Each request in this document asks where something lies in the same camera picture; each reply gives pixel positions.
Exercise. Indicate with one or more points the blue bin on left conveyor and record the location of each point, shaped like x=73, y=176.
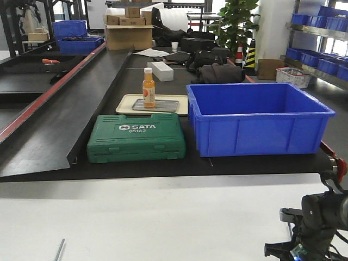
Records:
x=79, y=45

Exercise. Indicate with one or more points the dark grey bag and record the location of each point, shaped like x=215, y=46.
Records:
x=219, y=74

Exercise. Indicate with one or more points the green black cross screwdriver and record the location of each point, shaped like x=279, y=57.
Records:
x=60, y=249

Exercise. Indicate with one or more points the green SATA tool case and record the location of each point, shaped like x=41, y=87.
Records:
x=121, y=138

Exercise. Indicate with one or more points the white mesh basket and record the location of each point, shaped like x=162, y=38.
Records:
x=293, y=76

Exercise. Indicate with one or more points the large cardboard box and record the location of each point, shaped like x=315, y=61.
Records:
x=124, y=37

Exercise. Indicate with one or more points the orange juice bottle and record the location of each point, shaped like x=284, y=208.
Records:
x=148, y=89

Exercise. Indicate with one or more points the white rectangular box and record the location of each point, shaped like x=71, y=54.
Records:
x=162, y=71

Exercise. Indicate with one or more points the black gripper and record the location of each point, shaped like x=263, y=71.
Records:
x=313, y=247

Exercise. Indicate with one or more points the small grey metal tray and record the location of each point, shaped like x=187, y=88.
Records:
x=168, y=106

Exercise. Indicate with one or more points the beige plastic tray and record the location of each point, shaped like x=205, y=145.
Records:
x=128, y=100

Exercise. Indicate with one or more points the striped traffic cone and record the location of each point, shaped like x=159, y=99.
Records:
x=239, y=55

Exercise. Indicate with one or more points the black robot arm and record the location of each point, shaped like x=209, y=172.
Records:
x=314, y=226

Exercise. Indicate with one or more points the red conveyor end bracket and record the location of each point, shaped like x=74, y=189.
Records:
x=339, y=165

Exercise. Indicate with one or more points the white paper cup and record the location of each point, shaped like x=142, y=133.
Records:
x=174, y=46

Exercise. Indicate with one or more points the large blue plastic bin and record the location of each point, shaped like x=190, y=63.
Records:
x=248, y=119

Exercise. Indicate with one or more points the green potted plant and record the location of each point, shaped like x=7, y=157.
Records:
x=236, y=25

